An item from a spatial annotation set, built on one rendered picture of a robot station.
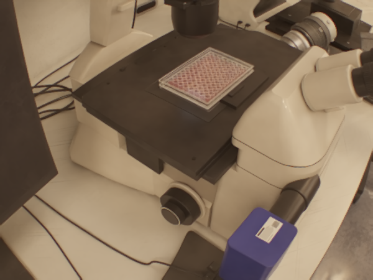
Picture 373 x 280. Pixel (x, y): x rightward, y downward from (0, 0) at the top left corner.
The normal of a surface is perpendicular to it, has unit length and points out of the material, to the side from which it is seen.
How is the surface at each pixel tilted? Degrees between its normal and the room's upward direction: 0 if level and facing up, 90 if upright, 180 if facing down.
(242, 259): 90
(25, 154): 86
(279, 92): 0
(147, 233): 0
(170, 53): 0
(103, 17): 90
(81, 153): 48
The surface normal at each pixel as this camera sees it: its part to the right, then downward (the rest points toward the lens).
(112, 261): 0.02, -0.70
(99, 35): -0.62, 0.55
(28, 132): 0.79, 0.40
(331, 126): 0.62, -0.11
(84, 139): -0.44, -0.04
